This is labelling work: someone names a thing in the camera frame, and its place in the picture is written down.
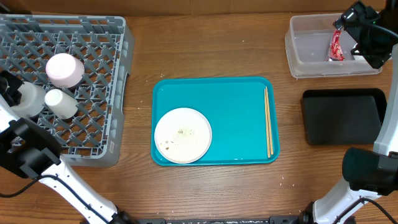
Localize grey metal bowl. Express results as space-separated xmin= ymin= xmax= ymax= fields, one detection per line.
xmin=11 ymin=82 xmax=46 ymax=118

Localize red sauce packet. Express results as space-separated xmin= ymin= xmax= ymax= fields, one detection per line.
xmin=326 ymin=30 xmax=345 ymax=62

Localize small white bowl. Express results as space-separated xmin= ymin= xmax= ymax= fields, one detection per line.
xmin=45 ymin=53 xmax=85 ymax=88

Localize white cup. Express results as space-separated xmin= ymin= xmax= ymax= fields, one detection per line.
xmin=44 ymin=89 xmax=78 ymax=119

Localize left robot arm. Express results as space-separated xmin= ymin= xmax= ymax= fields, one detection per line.
xmin=1 ymin=70 xmax=136 ymax=223

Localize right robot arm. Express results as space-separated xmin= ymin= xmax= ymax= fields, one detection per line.
xmin=296 ymin=1 xmax=397 ymax=223

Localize clear plastic waste bin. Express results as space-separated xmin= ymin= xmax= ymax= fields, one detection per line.
xmin=285 ymin=13 xmax=397 ymax=78

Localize black plastic tray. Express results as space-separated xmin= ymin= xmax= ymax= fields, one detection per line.
xmin=301 ymin=88 xmax=387 ymax=146

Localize grey plastic dish rack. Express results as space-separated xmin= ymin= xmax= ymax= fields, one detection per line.
xmin=1 ymin=14 xmax=134 ymax=167

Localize teal serving tray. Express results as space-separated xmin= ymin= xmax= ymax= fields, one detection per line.
xmin=152 ymin=77 xmax=280 ymax=166

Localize large white plate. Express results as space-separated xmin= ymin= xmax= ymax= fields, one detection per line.
xmin=154 ymin=108 xmax=213 ymax=164

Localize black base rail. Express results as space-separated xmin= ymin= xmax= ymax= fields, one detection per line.
xmin=137 ymin=215 xmax=299 ymax=224

